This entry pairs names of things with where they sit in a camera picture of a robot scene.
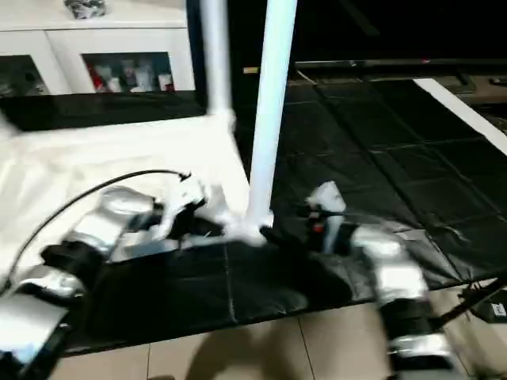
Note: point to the black long rail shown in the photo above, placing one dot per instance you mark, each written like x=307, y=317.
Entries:
x=396, y=64

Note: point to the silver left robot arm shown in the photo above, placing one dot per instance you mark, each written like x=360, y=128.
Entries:
x=103, y=225

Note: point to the black work mat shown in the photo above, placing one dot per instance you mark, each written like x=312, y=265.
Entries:
x=376, y=158

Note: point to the black tripod stand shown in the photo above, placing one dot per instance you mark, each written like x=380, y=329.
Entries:
x=471, y=302

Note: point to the black box with label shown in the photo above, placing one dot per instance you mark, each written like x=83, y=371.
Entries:
x=245, y=35

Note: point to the white plastic table top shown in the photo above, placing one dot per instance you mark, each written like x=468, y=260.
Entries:
x=119, y=150

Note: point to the red white bottle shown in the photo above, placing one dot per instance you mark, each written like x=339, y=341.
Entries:
x=99, y=81

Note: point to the small yellow label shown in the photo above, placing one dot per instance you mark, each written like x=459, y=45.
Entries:
x=249, y=71

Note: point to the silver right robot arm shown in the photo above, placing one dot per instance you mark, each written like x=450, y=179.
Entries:
x=396, y=269

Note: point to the small white jar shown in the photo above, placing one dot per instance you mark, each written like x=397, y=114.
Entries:
x=166, y=82

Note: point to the white glass door cabinet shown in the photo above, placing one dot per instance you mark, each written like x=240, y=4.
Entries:
x=79, y=39

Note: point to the white flat strip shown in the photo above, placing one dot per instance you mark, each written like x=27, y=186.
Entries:
x=459, y=111

